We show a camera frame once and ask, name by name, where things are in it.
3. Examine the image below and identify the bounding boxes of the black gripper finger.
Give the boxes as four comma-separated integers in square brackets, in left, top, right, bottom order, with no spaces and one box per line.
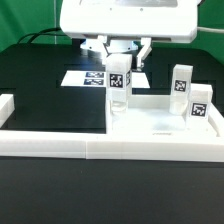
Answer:
[97,35,111,57]
[136,38,152,71]

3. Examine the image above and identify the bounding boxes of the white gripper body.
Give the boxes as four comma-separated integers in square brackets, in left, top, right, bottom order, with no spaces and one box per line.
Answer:
[60,0,198,43]

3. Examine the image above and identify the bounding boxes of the white square table top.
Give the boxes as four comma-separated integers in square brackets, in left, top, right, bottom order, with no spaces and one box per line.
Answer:
[105,95,224,137]

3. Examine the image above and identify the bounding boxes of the white sheet with AprilTags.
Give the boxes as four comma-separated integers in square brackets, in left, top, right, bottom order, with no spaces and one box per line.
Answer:
[61,70,150,89]

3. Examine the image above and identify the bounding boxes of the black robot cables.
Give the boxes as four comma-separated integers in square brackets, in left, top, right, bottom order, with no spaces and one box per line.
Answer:
[17,28,64,45]

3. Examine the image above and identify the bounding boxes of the white U-shaped fence wall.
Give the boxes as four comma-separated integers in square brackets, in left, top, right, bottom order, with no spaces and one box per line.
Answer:
[0,94,224,162]

